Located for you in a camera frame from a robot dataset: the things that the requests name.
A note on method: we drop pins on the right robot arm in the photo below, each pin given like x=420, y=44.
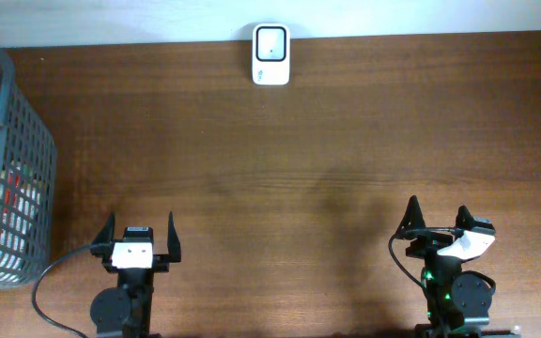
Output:
x=457, y=300

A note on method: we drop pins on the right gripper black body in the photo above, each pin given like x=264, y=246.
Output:
x=426, y=249

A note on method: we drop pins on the white barcode scanner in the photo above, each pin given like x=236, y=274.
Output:
x=271, y=52

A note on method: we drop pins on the items inside basket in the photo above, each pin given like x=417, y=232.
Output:
x=23, y=244

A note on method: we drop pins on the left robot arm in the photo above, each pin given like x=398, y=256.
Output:
x=124, y=310

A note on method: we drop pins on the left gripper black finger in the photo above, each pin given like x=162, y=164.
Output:
x=173, y=242
x=102, y=244

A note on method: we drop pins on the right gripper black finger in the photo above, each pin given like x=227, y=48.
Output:
x=413, y=222
x=464, y=219

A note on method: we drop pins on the grey plastic mesh basket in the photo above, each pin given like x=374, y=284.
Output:
x=24, y=139

